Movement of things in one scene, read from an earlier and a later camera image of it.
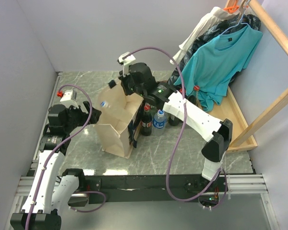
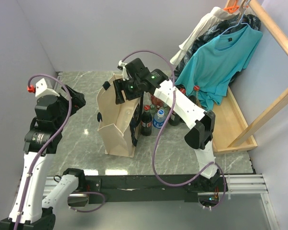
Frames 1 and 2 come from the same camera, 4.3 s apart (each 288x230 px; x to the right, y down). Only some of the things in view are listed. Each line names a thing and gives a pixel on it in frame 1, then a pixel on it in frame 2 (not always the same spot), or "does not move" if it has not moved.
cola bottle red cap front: x=173 y=120 does not move
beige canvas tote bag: x=118 y=121 does not move
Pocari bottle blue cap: x=159 y=120 does not move
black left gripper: x=84 y=116 -> x=78 y=100
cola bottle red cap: x=146 y=121 does not move
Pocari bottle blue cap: x=103 y=104 -> x=127 y=115
